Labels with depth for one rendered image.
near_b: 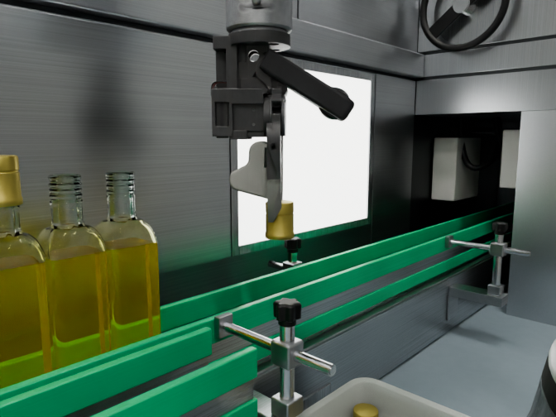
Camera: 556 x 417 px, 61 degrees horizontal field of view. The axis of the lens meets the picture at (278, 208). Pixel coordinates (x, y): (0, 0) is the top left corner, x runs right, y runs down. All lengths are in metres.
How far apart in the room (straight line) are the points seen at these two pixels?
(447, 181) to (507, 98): 0.31
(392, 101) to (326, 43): 0.32
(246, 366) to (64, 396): 0.17
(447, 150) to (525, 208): 0.30
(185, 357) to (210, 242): 0.27
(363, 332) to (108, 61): 0.56
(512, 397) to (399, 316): 0.22
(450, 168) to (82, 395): 1.16
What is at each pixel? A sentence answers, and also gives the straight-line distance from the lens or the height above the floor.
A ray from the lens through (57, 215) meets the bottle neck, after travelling 0.49.
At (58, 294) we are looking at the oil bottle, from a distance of 0.49.
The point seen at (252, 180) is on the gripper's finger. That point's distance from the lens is 0.53.
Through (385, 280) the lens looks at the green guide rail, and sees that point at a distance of 0.89.
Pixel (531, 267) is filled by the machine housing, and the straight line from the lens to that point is 1.26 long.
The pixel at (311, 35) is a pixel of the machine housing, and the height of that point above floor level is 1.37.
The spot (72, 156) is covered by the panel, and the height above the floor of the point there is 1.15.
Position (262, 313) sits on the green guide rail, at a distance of 0.63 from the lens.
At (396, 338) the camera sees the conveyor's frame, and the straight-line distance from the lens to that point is 0.92.
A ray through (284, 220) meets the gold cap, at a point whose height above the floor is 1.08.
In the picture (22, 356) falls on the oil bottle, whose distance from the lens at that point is 0.49.
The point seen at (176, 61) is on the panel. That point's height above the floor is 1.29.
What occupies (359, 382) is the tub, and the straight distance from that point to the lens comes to 0.71.
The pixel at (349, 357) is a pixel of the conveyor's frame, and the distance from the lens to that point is 0.80.
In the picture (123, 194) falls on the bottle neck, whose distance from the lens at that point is 0.51.
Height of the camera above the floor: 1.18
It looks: 8 degrees down
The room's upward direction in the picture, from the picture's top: straight up
